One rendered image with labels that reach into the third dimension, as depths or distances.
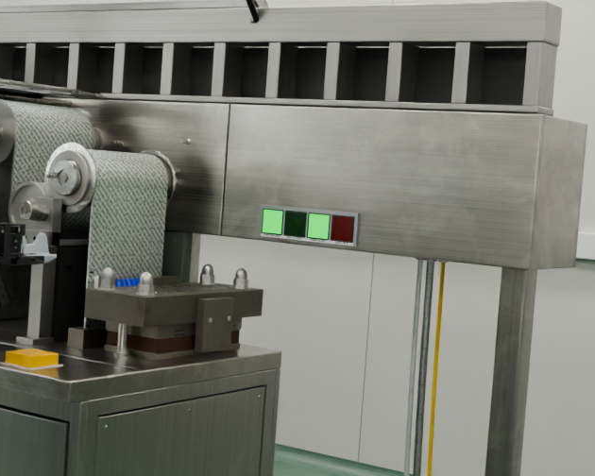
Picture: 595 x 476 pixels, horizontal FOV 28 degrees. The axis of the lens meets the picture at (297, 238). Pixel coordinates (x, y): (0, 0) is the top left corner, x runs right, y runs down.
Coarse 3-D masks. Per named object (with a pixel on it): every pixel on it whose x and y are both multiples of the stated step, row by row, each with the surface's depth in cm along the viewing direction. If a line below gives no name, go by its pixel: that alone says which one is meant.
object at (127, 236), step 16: (96, 208) 247; (112, 208) 251; (128, 208) 255; (144, 208) 259; (160, 208) 263; (96, 224) 247; (112, 224) 251; (128, 224) 255; (144, 224) 260; (160, 224) 264; (96, 240) 248; (112, 240) 252; (128, 240) 256; (144, 240) 260; (160, 240) 264; (96, 256) 248; (112, 256) 252; (128, 256) 256; (144, 256) 261; (160, 256) 265; (96, 272) 248; (128, 272) 257; (160, 272) 265
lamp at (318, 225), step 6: (312, 216) 253; (318, 216) 252; (324, 216) 251; (312, 222) 253; (318, 222) 252; (324, 222) 251; (312, 228) 253; (318, 228) 252; (324, 228) 251; (312, 234) 253; (318, 234) 252; (324, 234) 251
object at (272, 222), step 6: (264, 210) 260; (270, 210) 259; (264, 216) 260; (270, 216) 259; (276, 216) 258; (264, 222) 260; (270, 222) 259; (276, 222) 258; (264, 228) 260; (270, 228) 259; (276, 228) 258
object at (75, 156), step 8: (64, 152) 248; (72, 152) 247; (56, 160) 249; (72, 160) 247; (80, 160) 246; (80, 168) 246; (88, 168) 245; (88, 176) 245; (80, 184) 246; (88, 184) 245; (80, 192) 246; (64, 200) 248; (72, 200) 247; (80, 200) 246
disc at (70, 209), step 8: (64, 144) 249; (72, 144) 248; (80, 144) 247; (56, 152) 250; (80, 152) 247; (88, 152) 245; (88, 160) 245; (48, 168) 252; (96, 176) 244; (48, 184) 252; (48, 192) 252; (88, 192) 245; (88, 200) 245; (64, 208) 249; (72, 208) 248; (80, 208) 247
